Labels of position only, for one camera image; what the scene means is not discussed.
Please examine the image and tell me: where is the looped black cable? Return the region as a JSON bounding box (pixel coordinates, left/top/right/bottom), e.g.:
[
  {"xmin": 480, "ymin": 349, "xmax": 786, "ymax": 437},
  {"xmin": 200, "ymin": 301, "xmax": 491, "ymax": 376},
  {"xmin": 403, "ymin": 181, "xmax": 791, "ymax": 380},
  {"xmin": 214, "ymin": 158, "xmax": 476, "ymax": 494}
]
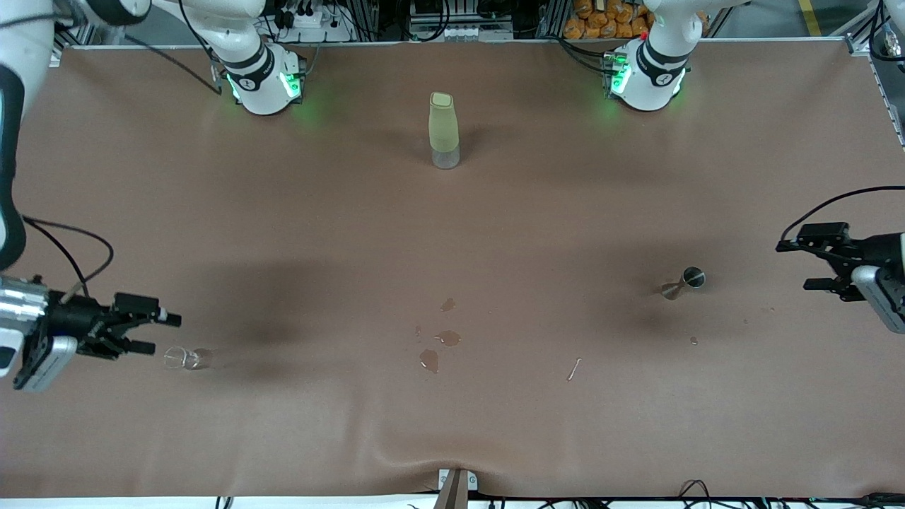
[{"xmin": 679, "ymin": 479, "xmax": 715, "ymax": 508}]

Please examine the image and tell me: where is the pile of orange packets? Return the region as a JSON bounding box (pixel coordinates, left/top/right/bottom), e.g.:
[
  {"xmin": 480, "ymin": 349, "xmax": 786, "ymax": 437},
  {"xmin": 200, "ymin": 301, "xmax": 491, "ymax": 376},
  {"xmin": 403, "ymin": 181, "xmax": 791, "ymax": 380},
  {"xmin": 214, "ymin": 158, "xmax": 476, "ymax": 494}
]
[{"xmin": 564, "ymin": 0, "xmax": 655, "ymax": 40}]

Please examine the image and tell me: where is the white electronics box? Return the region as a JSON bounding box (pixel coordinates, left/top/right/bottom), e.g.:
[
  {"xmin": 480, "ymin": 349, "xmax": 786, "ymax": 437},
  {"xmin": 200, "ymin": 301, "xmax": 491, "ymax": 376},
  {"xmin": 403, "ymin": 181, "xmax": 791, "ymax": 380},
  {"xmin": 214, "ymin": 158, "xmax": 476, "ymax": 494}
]
[{"xmin": 410, "ymin": 18, "xmax": 513, "ymax": 42}]

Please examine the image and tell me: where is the white power strip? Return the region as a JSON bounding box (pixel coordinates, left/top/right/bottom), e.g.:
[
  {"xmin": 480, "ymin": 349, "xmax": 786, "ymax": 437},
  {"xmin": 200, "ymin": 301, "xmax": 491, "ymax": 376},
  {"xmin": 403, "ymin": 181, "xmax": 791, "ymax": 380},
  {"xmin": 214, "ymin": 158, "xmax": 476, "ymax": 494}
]
[{"xmin": 272, "ymin": 4, "xmax": 354, "ymax": 43}]

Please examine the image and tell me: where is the aluminium frame strut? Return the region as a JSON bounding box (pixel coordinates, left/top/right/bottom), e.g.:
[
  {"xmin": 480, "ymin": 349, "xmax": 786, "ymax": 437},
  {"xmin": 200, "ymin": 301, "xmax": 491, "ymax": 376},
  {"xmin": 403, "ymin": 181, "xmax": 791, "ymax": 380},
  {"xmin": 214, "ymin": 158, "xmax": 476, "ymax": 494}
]
[{"xmin": 834, "ymin": 0, "xmax": 905, "ymax": 57}]

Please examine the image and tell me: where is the clear glass measuring cup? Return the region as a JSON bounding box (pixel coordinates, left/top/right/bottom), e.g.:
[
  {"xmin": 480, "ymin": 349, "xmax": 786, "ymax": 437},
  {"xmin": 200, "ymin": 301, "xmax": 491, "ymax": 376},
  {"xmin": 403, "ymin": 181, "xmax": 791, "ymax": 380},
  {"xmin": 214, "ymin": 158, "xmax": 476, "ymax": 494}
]
[{"xmin": 163, "ymin": 345, "xmax": 213, "ymax": 372}]

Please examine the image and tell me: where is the steel double jigger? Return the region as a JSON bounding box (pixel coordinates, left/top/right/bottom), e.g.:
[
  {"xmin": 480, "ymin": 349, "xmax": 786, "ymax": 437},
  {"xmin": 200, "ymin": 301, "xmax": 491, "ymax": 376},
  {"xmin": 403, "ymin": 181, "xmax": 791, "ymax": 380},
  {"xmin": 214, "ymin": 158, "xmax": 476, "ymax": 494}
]
[{"xmin": 660, "ymin": 267, "xmax": 706, "ymax": 301}]

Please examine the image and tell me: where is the metal table edge bracket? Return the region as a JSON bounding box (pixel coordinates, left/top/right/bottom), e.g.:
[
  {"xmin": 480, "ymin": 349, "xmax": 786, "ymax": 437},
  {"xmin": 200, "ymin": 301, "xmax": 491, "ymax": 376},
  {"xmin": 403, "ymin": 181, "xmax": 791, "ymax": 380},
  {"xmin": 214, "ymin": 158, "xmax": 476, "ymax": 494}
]
[{"xmin": 437, "ymin": 468, "xmax": 479, "ymax": 509}]

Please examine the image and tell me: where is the brown table mat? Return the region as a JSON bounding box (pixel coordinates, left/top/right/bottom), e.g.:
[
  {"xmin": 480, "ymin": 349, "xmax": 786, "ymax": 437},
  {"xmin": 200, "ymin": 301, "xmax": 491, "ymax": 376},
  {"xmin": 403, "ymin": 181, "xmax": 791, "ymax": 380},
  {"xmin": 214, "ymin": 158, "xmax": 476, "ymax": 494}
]
[{"xmin": 0, "ymin": 39, "xmax": 905, "ymax": 499}]

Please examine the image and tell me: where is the green frosted bottle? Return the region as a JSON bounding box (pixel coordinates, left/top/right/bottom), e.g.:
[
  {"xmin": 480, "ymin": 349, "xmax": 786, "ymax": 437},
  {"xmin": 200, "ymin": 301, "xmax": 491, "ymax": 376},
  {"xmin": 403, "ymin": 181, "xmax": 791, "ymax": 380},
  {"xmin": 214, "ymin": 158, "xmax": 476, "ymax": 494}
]
[{"xmin": 428, "ymin": 91, "xmax": 462, "ymax": 170}]

